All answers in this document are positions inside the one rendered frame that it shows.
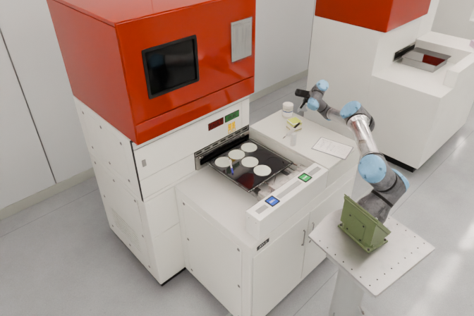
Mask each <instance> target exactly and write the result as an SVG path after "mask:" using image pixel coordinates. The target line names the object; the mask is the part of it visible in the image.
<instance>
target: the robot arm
mask: <svg viewBox="0 0 474 316"><path fill-rule="evenodd" d="M328 87H329V83H328V82H327V81H326V80H319V81H318V82H317V83H316V84H315V85H314V86H313V87H312V89H311V90H310V91H307V90H300V89H296V91H295V95H296V96H298V97H304V99H303V102H302V104H301V105H300V106H299V108H298V112H299V111H307V109H306V107H308V108H309V109H311V110H313V111H316V110H317V111H318V112H319V113H320V114H321V115H322V116H323V117H324V118H325V119H326V120H328V121H335V122H337V123H340V124H341V125H344V126H346V127H348V129H349V130H350V131H352V133H353V136H354V138H355V142H356V145H357V147H358V151H359V153H360V157H361V159H360V164H359V165H358V172H359V174H360V175H361V176H362V178H363V179H364V180H365V181H367V182H368V183H369V184H370V185H371V186H372V187H373V189H372V191H371V192H370V193H369V194H367V195H366V196H364V197H362V198H361V199H359V200H358V201H357V204H359V205H360V206H361V207H362V208H363V209H365V210H366V211H367V212H369V213H370V214H371V215H372V216H373V217H374V218H376V217H377V218H378V221H380V222H381V223H382V224H384V222H385V221H386V220H387V217H388V214H389V211H390V209H391V208H392V207H393V206H394V205H395V204H396V202H397V201H398V200H399V199H400V198H401V196H402V195H403V194H404V193H405V192H406V191H407V190H408V188H409V186H410V184H409V182H408V180H407V179H406V177H405V176H403V175H402V174H401V173H400V172H398V171H397V170H396V169H391V168H390V167H389V165H388V164H387V161H386V159H385V157H384V155H383V154H382V153H380V152H379V150H378V149H377V146H376V143H375V140H374V138H373V136H372V133H371V132H372V131H373V130H374V128H375V120H374V119H373V117H372V116H371V115H370V114H369V113H368V112H367V110H366V109H365V108H364V107H363V106H362V105H361V103H359V102H358V101H351V102H349V103H347V104H345V105H344V106H343V108H342V109H341V111H340V110H338V109H334V108H332V107H330V106H329V105H328V104H327V103H326V102H325V101H324V100H323V99H322V98H323V96H324V93H325V91H326V90H327V89H328ZM306 103H307V104H306Z"/></svg>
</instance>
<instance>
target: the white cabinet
mask: <svg viewBox="0 0 474 316"><path fill-rule="evenodd" d="M357 168H358V164H356V165H355V166H354V167H352V168H351V169H349V170H348V171H347V172H346V173H345V174H344V175H342V176H341V177H339V178H338V179H337V180H335V182H333V183H332V184H331V185H329V186H328V187H327V188H325V190H324V191H323V192H322V193H320V194H319V195H318V196H317V197H315V198H314V199H313V200H311V201H310V202H309V203H308V204H307V205H305V206H304V207H303V208H301V209H300V210H299V211H297V212H296V213H295V214H294V215H293V216H291V217H290V218H289V219H287V220H286V221H285V222H284V223H283V224H281V225H280V226H278V227H277V228H276V229H275V230H273V232H271V233H270V234H268V235H267V236H266V237H264V238H263V239H262V240H261V241H260V242H259V243H257V244H256V245H254V246H253V247H252V248H249V247H248V246H247V245H245V244H244V243H243V242H242V241H240V240H239V239H238V238H237V237H235V236H234V235H233V234H232V233H231V232H229V231H228V230H227V229H225V228H224V227H223V226H222V225H221V224H220V223H218V222H217V221H216V220H215V219H213V218H212V217H211V216H210V215H208V213H206V212H205V211H204V210H202V209H201V208H200V207H198V206H197V205H196V204H195V203H194V202H193V201H191V200H190V199H189V198H188V197H186V196H185V195H184V194H183V193H182V192H180V191H179V190H178V189H177V188H175V191H176V201H177V208H178V218H179V223H180V229H181V238H182V244H183V254H184V260H185V266H186V269H187V270H188V271H189V272H190V273H191V274H192V275H193V276H194V277H195V278H196V279H197V280H198V281H199V282H200V283H201V284H202V285H203V286H204V287H205V288H206V289H207V290H208V291H209V292H210V293H211V294H212V295H213V296H214V297H215V298H216V299H217V300H218V301H219V302H220V303H221V304H222V305H223V306H224V307H225V308H226V309H227V310H228V311H229V312H230V313H231V314H232V315H233V316H265V315H266V314H267V313H268V312H270V311H271V310H272V309H273V308H274V307H275V306H276V305H277V304H278V303H279V302H280V301H281V300H282V299H283V298H284V297H285V296H286V295H287V294H288V293H290V292H291V291H292V290H293V289H294V288H295V287H296V286H297V285H298V284H299V283H300V282H301V281H302V280H303V279H304V278H305V277H306V276H307V275H308V274H309V273H311V271H312V270H313V269H314V268H316V266H318V264H319V263H321V261H323V259H324V258H325V257H326V253H325V252H324V251H323V250H322V249H321V248H320V247H319V246H317V245H316V244H315V243H314V242H313V241H312V240H311V239H309V238H308V236H309V235H310V233H311V232H312V231H313V230H314V229H315V228H316V227H317V225H318V224H319V223H320V222H321V221H322V220H323V219H324V218H325V217H326V216H327V215H328V214H330V213H332V212H333V211H336V210H338V209H343V205H344V196H345V195H344V194H346V195H347V196H350V197H351V194H352V190H353V184H354V180H355V177H356V171H357Z"/></svg>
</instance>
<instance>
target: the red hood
mask: <svg viewBox="0 0 474 316"><path fill-rule="evenodd" d="M47 5H48V8H49V12H50V15H51V20H52V23H53V26H54V30H55V33H56V37H57V40H58V43H59V47H60V50H61V55H62V57H63V62H64V65H65V68H66V72H67V75H68V79H69V83H70V85H71V89H72V93H73V96H75V97H76V98H78V99H79V100H80V101H81V102H82V103H84V104H85V105H86V106H88V107H89V108H91V110H93V111H94V112H95V113H97V114H98V115H99V116H101V117H102V118H103V119H104V120H105V121H107V122H108V123H110V124H111V125H112V126H113V127H115V128H116V129H117V130H119V131H120V132H121V133H123V134H124V135H125V136H126V137H127V138H129V139H130V140H132V141H133V142H134V143H135V144H136V145H140V144H143V143H144V142H147V141H148V140H151V139H153V138H155V137H158V136H160V135H162V134H164V133H167V132H169V131H170V130H173V129H175V128H178V127H179V126H182V125H184V124H186V123H189V122H191V121H193V120H195V119H198V118H200V117H201V116H204V115H206V114H208V113H210V112H212V111H215V110H217V109H219V108H222V107H224V106H226V105H227V104H230V103H232V102H235V101H237V100H239V99H241V98H243V97H246V96H248V95H250V94H252V93H254V92H255V16H256V0H47Z"/></svg>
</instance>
